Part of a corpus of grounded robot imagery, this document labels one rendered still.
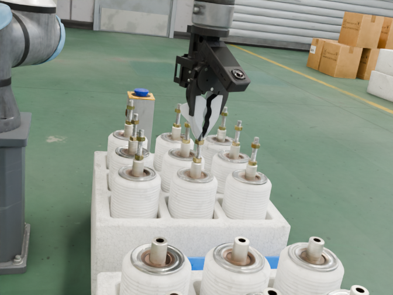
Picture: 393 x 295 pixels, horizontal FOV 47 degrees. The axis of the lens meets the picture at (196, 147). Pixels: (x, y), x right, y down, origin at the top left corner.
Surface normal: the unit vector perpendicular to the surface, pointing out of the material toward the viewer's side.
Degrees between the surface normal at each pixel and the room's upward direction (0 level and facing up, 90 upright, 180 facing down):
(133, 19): 90
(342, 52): 90
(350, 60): 90
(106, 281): 0
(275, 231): 90
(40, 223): 0
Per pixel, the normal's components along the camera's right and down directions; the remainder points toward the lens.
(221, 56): 0.40, -0.62
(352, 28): -0.95, -0.01
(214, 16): 0.05, 0.33
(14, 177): 0.87, 0.26
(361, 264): 0.13, -0.94
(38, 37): 0.94, 0.00
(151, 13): 0.27, 0.35
